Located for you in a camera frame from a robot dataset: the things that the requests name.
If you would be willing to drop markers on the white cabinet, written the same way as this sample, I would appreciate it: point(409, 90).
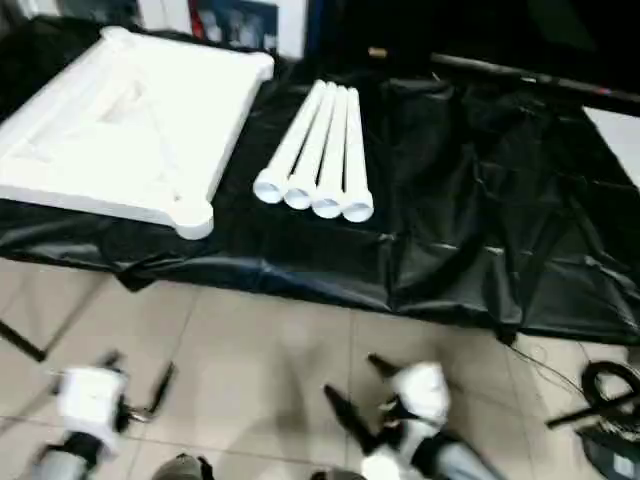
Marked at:
point(292, 40)

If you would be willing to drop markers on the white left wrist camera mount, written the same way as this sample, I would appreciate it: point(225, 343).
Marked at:
point(92, 400)

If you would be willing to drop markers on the black mat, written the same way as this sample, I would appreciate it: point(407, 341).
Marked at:
point(475, 200)

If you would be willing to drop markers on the dark robot foot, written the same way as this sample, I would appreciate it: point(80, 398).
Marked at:
point(185, 467)
point(327, 475)

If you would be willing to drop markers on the dark grey box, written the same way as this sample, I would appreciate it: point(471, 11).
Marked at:
point(610, 455)

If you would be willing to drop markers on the black stand foot bar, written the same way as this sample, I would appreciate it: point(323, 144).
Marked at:
point(590, 412)
point(22, 341)

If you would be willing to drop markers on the black rod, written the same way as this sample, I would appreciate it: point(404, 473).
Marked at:
point(525, 76)

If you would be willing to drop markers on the black box with gold label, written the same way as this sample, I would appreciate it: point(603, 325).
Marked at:
point(350, 30)

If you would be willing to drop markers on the dark left robot foot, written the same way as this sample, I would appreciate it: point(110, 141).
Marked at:
point(185, 467)

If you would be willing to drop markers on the white plastic table leg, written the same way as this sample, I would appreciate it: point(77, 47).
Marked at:
point(335, 145)
point(294, 140)
point(315, 142)
point(355, 150)

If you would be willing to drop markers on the white plastic table top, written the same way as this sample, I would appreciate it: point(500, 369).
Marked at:
point(125, 125)

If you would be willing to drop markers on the dark right robot foot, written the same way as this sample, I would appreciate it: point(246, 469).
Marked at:
point(327, 475)

